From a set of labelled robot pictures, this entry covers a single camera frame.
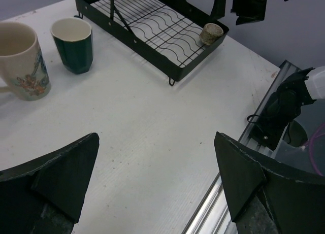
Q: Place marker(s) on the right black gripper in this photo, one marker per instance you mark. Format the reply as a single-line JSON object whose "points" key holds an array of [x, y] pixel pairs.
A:
{"points": [[247, 11]]}

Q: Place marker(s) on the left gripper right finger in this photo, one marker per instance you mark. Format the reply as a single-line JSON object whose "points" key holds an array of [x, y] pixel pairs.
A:
{"points": [[296, 196]]}

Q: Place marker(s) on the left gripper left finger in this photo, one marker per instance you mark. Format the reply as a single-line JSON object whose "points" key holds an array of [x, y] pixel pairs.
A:
{"points": [[46, 194]]}

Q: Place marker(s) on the small beige cup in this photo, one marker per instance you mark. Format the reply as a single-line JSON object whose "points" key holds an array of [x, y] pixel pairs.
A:
{"points": [[210, 33]]}

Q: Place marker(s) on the tall floral white mug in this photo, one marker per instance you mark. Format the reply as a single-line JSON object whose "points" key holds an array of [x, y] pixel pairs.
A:
{"points": [[22, 66]]}

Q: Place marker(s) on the dark teal mug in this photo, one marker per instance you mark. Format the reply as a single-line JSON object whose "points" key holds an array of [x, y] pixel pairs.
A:
{"points": [[74, 42]]}

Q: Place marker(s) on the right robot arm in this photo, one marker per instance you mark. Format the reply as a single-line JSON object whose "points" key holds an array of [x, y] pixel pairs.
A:
{"points": [[299, 89]]}

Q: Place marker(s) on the aluminium mounting rail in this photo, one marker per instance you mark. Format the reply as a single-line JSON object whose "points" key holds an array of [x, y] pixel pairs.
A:
{"points": [[236, 202]]}

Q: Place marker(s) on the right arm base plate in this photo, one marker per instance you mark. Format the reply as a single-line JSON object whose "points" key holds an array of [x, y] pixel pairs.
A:
{"points": [[265, 130]]}

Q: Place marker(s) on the black wire dish rack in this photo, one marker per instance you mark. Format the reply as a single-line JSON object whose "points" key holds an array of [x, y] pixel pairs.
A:
{"points": [[166, 33]]}

